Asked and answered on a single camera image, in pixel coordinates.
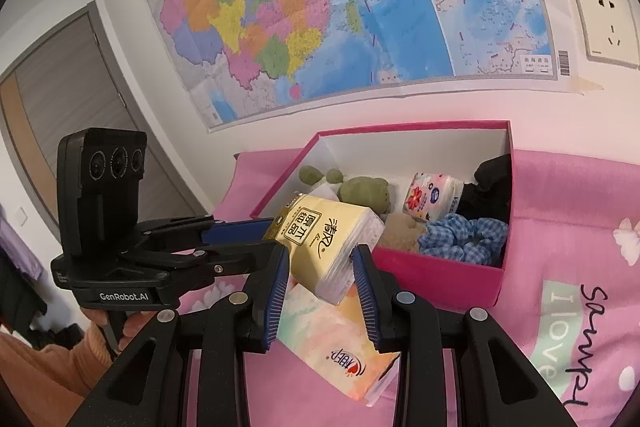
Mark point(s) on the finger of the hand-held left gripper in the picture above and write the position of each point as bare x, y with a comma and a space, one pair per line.
235, 231
225, 262

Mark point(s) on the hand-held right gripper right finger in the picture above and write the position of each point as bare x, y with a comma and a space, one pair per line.
367, 302

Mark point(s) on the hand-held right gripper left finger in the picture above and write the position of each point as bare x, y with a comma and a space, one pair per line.
272, 292

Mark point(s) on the yellow tissue pack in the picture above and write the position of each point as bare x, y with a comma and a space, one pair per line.
325, 242

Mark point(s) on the pink cardboard box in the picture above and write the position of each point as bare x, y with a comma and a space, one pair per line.
440, 277

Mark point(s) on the brown plush toy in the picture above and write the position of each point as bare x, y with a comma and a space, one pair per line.
400, 232

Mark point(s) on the green frog plush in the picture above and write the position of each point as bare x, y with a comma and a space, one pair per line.
362, 194

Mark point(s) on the blue checked scrunchie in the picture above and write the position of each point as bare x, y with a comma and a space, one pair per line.
465, 239

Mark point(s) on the floral pocket tissue pack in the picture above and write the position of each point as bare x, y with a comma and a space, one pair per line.
430, 197

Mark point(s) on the black cloth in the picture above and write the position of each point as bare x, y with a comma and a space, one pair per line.
487, 197

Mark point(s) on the person's left hand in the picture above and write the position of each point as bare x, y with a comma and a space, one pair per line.
135, 322

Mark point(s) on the pastel tissue pack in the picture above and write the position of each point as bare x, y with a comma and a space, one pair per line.
325, 347

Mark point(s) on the grey door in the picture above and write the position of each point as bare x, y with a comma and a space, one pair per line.
60, 87

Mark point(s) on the pink daisy printed blanket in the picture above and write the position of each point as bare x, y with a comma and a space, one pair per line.
565, 207

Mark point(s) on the colourful wall map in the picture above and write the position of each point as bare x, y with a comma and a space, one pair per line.
400, 7

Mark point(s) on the white five-hole wall socket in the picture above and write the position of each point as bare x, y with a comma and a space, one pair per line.
607, 22

